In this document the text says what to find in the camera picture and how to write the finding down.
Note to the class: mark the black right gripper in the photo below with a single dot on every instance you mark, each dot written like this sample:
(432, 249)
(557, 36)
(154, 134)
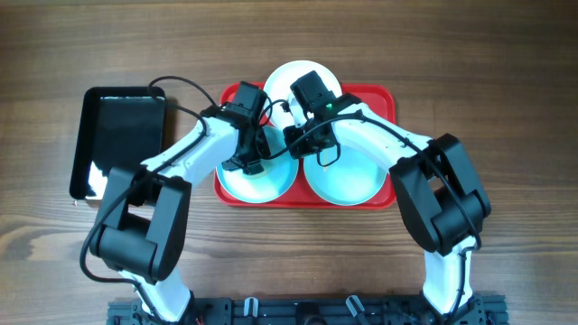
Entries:
(302, 147)

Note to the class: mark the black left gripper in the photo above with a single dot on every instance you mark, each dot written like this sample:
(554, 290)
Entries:
(244, 163)

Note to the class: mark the white round plate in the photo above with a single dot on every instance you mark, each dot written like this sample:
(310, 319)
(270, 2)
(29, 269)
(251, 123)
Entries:
(278, 84)

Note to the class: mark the light blue plate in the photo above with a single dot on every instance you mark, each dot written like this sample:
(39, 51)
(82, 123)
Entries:
(275, 180)
(345, 178)

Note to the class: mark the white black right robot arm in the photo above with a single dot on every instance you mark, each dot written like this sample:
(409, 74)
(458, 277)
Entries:
(439, 194)

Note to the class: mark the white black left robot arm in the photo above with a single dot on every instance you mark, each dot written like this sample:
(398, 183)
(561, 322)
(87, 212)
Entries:
(140, 227)

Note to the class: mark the red plastic tray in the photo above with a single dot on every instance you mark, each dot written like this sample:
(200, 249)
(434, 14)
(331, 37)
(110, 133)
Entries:
(300, 195)

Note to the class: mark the black rectangular tray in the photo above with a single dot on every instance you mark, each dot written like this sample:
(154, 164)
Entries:
(118, 126)

